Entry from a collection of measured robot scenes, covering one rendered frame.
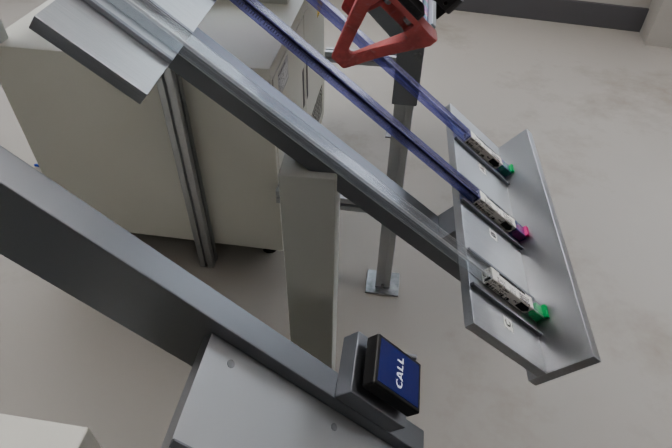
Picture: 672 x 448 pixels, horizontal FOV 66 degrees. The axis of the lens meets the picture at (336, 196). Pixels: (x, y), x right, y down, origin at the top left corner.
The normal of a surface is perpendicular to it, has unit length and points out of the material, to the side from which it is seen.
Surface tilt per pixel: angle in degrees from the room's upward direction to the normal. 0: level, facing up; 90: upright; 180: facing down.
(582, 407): 0
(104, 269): 90
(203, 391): 45
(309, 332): 90
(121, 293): 90
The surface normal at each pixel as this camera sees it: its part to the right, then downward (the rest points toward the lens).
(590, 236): 0.02, -0.75
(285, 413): 0.71, -0.45
